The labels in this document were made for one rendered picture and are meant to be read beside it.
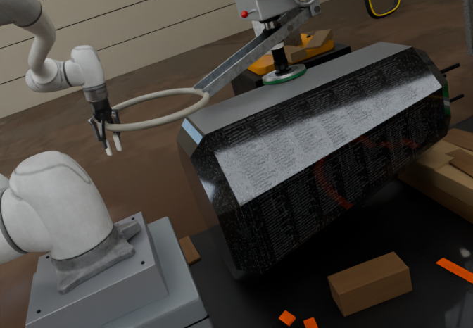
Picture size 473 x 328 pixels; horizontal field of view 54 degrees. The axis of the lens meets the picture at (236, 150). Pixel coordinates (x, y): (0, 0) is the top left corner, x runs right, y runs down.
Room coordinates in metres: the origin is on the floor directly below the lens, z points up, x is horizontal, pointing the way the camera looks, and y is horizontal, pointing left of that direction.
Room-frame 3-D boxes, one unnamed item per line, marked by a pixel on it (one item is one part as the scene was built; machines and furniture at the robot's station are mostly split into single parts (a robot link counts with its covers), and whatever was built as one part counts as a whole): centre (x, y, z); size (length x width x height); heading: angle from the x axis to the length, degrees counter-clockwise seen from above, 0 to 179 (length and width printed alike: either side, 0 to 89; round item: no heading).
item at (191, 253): (2.15, 0.43, 0.02); 0.25 x 0.10 x 0.01; 14
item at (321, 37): (2.65, -0.65, 0.80); 0.20 x 0.10 x 0.05; 141
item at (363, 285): (1.44, -0.35, 0.07); 0.30 x 0.12 x 0.12; 94
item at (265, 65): (2.78, -0.45, 0.76); 0.49 x 0.49 x 0.05; 10
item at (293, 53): (2.53, -0.45, 0.81); 0.20 x 0.10 x 0.05; 18
